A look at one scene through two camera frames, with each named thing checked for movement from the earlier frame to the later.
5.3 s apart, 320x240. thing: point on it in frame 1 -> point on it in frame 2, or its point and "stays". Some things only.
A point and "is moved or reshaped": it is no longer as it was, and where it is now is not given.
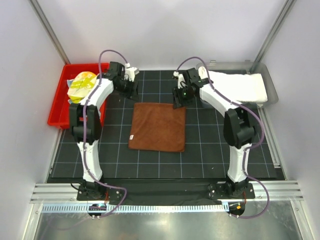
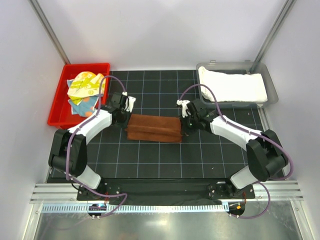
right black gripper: [178, 101] -> [183, 131]
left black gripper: [133, 93] -> [123, 125]
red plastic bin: [59, 115] stays
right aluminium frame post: [274, 31] stays
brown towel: [157, 127] is moved or reshaped
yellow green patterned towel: [80, 85] stays
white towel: [236, 87] stays
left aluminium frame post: [45, 23] stays
